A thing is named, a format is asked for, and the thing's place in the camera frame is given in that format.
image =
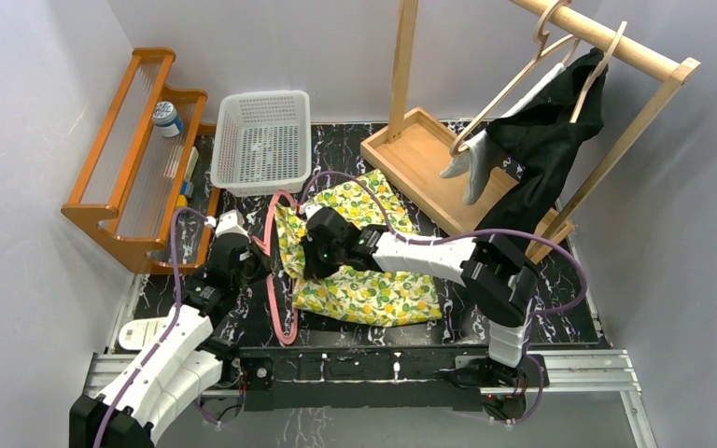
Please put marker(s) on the beige wooden hanger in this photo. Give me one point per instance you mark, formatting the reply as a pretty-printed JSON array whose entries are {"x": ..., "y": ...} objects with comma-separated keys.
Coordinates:
[{"x": 598, "y": 70}]

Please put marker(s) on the wooden clothes rack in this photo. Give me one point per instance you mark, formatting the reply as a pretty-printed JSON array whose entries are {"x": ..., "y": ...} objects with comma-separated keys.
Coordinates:
[{"x": 414, "y": 147}]

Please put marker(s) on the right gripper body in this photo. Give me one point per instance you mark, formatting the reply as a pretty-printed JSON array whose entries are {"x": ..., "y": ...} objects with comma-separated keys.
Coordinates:
[{"x": 322, "y": 261}]

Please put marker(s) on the pink hanger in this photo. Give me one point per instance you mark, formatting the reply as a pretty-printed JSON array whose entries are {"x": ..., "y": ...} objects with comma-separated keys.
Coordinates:
[{"x": 285, "y": 337}]

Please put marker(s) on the white cloth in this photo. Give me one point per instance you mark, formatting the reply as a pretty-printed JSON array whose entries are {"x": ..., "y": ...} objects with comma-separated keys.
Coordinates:
[{"x": 482, "y": 155}]

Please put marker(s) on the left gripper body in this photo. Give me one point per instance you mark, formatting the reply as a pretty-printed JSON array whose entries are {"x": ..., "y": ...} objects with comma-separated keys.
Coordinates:
[{"x": 250, "y": 260}]

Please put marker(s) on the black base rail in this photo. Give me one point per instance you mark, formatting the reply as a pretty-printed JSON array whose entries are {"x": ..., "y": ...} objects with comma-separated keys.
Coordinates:
[{"x": 356, "y": 377}]

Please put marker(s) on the black skirt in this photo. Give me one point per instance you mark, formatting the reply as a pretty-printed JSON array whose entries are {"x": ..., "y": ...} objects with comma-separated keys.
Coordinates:
[{"x": 541, "y": 139}]

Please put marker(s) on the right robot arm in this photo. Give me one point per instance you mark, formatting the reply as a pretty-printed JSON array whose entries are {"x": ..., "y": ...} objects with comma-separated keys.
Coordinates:
[{"x": 493, "y": 270}]

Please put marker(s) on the white label tag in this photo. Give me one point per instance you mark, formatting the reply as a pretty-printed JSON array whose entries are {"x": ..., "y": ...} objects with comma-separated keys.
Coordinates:
[{"x": 136, "y": 334}]

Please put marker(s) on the yellow green patterned cloth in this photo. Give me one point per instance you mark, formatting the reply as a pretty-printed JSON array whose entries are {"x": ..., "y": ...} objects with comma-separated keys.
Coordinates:
[{"x": 379, "y": 299}]

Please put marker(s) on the white plastic basket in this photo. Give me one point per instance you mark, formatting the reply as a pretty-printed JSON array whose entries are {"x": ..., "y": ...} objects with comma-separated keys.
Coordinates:
[{"x": 262, "y": 143}]

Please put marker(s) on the small white blue jar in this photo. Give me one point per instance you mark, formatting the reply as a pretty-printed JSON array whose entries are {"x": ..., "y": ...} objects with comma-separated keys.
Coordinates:
[{"x": 166, "y": 120}]

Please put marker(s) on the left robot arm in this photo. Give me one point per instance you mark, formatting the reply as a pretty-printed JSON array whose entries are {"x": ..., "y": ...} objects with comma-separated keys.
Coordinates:
[{"x": 180, "y": 362}]

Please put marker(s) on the orange wooden shelf rack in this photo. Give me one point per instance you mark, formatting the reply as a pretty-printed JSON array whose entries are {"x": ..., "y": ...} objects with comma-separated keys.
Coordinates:
[{"x": 128, "y": 187}]

